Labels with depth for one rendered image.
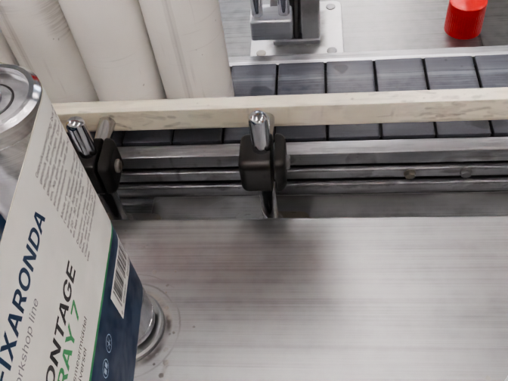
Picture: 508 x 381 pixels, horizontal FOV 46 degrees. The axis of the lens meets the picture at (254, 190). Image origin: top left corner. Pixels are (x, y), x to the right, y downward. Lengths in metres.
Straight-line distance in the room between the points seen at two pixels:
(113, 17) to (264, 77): 0.14
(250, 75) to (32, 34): 0.17
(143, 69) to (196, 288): 0.16
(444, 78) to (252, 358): 0.26
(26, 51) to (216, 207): 0.18
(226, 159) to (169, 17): 0.11
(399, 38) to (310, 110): 0.21
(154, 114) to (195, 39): 0.06
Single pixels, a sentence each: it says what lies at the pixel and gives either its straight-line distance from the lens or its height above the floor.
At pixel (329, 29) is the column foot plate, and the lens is 0.61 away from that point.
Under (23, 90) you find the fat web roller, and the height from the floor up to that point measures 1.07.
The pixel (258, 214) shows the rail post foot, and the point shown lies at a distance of 0.46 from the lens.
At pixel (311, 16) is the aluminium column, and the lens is 0.57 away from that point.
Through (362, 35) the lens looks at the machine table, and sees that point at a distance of 0.60.
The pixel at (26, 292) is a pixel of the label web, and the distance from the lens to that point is 0.20.
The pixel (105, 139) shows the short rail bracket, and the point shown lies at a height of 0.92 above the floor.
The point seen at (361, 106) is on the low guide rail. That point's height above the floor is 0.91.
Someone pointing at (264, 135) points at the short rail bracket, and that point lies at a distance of 0.37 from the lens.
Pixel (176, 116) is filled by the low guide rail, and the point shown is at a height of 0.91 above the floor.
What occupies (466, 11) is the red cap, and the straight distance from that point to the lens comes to 0.59.
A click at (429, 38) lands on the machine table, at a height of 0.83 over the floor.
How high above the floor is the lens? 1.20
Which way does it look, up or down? 52 degrees down
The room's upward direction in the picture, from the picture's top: 9 degrees counter-clockwise
